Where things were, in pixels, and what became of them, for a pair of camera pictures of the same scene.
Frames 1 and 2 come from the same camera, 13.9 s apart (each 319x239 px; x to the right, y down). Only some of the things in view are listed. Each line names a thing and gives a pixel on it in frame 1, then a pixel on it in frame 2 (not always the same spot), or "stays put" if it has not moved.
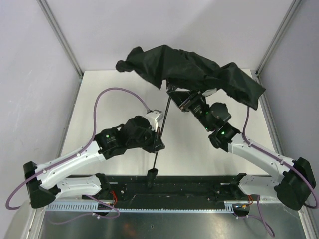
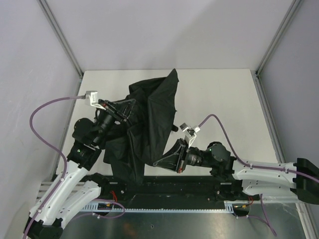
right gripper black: (185, 101) to (181, 156)
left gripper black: (154, 140) to (114, 112)
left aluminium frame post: (61, 36) stays put
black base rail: (172, 191) stays put
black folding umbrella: (183, 68) to (140, 140)
